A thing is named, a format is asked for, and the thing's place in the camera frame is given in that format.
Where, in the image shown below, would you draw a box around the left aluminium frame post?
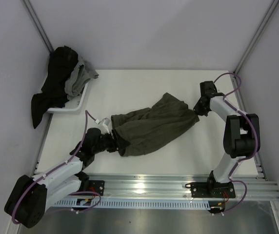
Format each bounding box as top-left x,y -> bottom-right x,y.
21,0 -> 54,53

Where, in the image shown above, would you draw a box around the grey shorts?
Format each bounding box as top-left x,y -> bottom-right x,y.
64,55 -> 99,100

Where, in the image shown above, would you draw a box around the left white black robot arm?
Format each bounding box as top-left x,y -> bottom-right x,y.
4,128 -> 130,228

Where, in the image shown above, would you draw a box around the olive green shorts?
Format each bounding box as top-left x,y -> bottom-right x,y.
111,93 -> 199,157

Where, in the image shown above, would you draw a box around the right aluminium frame post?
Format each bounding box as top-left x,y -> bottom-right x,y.
233,0 -> 279,74

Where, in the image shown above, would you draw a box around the white slotted cable duct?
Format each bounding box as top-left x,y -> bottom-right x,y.
53,197 -> 210,210

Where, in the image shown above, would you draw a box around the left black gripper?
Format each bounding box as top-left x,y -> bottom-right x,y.
93,129 -> 130,155

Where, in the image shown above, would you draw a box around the aluminium frame post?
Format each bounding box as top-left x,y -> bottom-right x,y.
21,0 -> 54,53
233,0 -> 279,74

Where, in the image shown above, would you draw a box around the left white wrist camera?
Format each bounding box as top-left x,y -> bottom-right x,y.
94,118 -> 111,134

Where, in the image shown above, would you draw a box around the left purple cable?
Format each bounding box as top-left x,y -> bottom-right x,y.
11,110 -> 102,225

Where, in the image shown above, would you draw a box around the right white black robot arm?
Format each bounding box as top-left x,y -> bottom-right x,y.
194,81 -> 260,197

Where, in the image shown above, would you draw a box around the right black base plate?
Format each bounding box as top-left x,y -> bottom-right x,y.
185,182 -> 236,198

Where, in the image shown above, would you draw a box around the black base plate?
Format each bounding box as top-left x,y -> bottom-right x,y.
79,180 -> 105,196
185,182 -> 236,198

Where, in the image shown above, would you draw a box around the black shorts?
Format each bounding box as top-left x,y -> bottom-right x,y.
31,46 -> 78,129

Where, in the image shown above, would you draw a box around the white plastic basket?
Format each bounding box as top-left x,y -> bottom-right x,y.
47,83 -> 89,114

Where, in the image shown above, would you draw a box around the aluminium mounting rail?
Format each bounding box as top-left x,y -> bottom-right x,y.
90,174 -> 279,201

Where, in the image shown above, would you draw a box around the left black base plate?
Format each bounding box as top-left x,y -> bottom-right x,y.
79,180 -> 105,196

